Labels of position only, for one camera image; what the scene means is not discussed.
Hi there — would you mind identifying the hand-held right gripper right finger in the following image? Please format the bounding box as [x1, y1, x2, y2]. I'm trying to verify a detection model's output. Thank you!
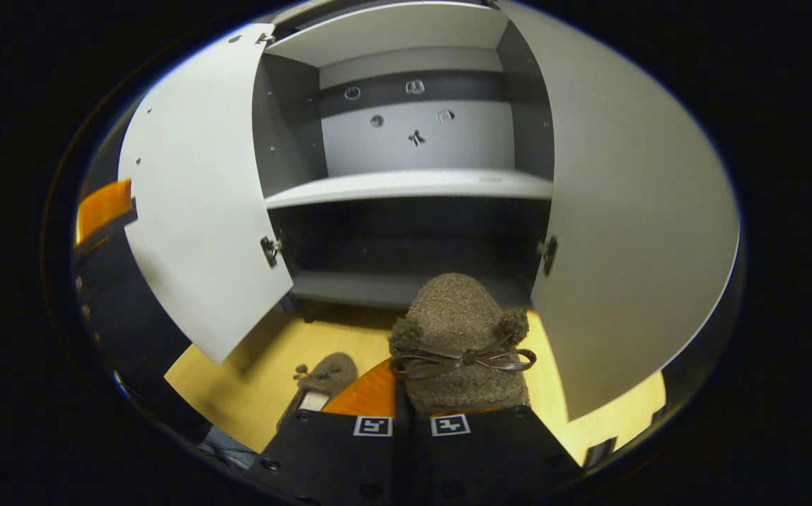
[406, 404, 584, 506]

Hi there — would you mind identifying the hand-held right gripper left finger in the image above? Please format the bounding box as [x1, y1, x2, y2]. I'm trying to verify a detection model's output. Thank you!
[248, 358, 407, 506]

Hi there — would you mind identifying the brown fuzzy shoe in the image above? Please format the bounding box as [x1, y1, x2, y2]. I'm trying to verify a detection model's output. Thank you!
[276, 351, 359, 432]
[388, 273, 538, 415]

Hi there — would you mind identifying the white shoe cabinet door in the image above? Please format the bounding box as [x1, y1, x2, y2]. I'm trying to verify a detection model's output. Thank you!
[118, 23, 295, 366]
[501, 0, 740, 422]

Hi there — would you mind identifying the white shoe cabinet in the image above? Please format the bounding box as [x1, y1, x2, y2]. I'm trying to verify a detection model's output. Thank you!
[118, 0, 740, 422]

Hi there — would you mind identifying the white cabinet shelf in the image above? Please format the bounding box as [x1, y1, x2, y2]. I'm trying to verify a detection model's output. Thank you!
[264, 169, 554, 210]
[266, 1, 512, 70]

